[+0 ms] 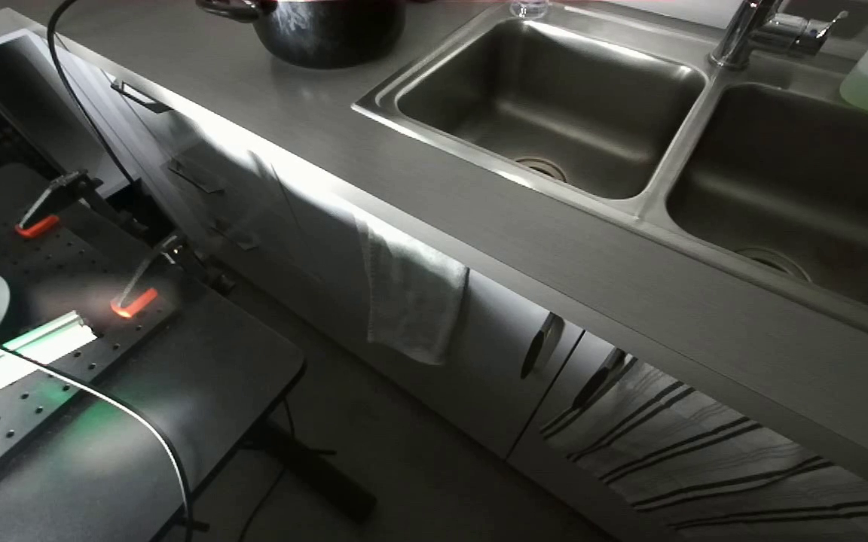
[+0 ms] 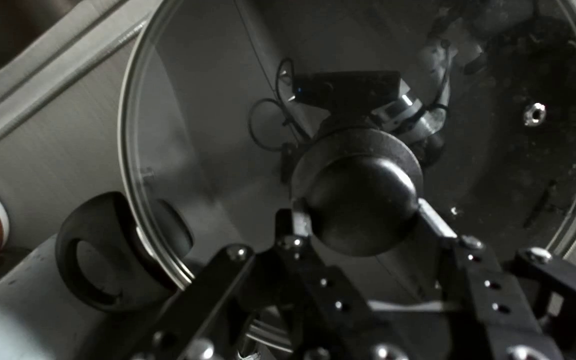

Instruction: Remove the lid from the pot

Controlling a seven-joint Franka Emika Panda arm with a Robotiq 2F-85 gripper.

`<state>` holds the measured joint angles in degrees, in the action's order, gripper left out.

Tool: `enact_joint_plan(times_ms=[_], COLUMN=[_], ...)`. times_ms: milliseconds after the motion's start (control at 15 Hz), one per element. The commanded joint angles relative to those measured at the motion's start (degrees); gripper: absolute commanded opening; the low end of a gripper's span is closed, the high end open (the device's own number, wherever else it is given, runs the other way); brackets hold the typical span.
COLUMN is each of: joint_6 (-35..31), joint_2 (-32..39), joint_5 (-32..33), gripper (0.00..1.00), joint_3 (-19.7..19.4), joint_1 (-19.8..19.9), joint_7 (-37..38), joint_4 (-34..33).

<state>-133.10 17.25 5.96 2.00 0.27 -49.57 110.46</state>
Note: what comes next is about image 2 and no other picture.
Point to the black cooking pot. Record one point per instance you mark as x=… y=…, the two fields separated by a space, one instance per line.
x=115 y=252

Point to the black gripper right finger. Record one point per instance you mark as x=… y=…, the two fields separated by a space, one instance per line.
x=500 y=306

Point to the glass lid with black knob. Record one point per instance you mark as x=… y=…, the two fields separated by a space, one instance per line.
x=368 y=86

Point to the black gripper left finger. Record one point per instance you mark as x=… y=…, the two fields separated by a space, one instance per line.
x=314 y=301

